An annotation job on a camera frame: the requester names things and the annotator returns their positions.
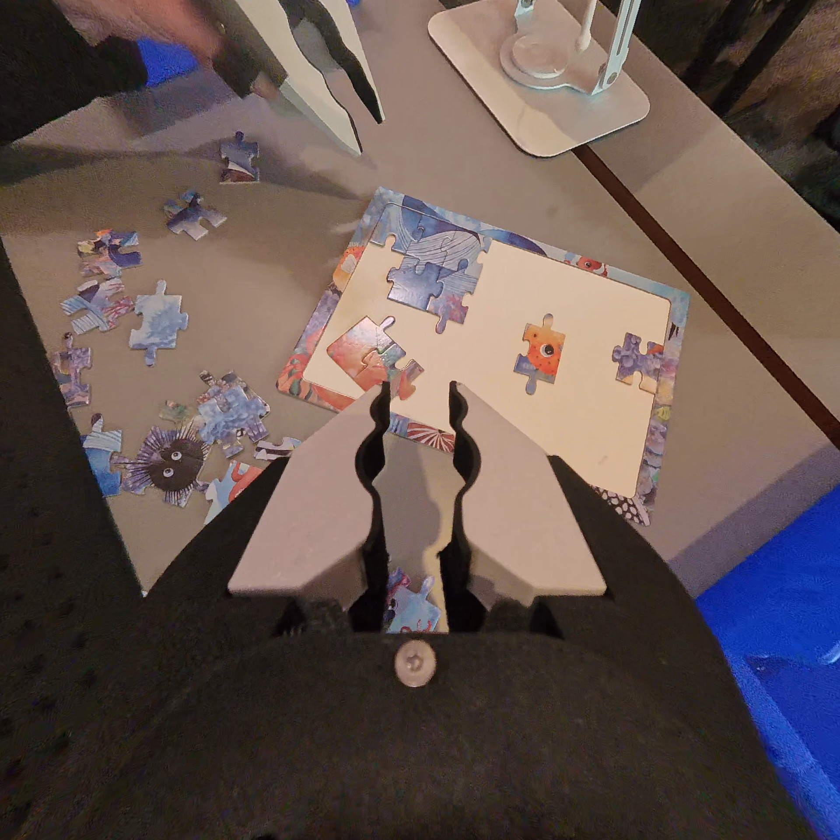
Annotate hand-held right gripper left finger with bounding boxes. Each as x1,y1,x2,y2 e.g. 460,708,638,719
227,381,393,634

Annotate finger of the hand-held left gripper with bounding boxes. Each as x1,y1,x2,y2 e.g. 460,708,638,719
323,0,386,126
235,0,365,156

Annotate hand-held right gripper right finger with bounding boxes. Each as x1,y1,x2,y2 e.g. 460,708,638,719
438,381,609,634

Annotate red octopus puzzle piece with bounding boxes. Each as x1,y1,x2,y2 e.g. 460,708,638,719
203,459,265,526

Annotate blue bubble puzzle piece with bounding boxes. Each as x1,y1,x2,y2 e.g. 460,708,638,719
197,384,271,458

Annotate light blue tentacle puzzle piece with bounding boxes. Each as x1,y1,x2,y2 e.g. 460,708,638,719
386,567,442,634

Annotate urchin and green puzzle piece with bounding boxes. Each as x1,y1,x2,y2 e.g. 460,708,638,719
157,400,212,463

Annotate orange claw puzzle piece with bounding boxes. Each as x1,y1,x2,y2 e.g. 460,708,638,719
354,348,425,403

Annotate orange pufferfish puzzle piece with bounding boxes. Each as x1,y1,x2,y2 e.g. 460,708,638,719
513,315,567,396

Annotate orange coral puzzle piece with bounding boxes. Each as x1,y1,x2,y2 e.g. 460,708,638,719
326,316,399,376

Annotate purple bubble puzzle piece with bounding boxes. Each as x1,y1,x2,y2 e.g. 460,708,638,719
612,331,665,395

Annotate joined blue whale puzzle section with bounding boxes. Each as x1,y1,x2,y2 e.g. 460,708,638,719
367,203,493,277

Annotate blue and green puzzle piece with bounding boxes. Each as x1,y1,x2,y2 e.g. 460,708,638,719
77,230,142,280

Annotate striped blue coral puzzle piece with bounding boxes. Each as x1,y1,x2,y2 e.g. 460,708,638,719
433,262,484,333

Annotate jigsaw puzzle pieces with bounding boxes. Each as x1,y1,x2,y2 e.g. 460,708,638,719
49,131,303,526

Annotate dark blue puzzle piece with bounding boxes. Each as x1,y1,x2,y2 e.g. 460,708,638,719
386,259,455,311

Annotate person's left forearm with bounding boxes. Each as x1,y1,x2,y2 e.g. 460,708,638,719
0,0,150,147

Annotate person's left hand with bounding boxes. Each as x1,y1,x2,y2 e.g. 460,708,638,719
62,0,222,58

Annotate black perforated padded panel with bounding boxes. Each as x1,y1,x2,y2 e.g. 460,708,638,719
0,239,148,840

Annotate puzzle frame board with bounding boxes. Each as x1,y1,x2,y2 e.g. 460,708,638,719
276,187,691,527

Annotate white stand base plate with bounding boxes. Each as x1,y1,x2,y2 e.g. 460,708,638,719
428,0,651,158

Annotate metal bracket with clear dome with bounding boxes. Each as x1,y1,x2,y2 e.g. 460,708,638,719
500,0,608,91

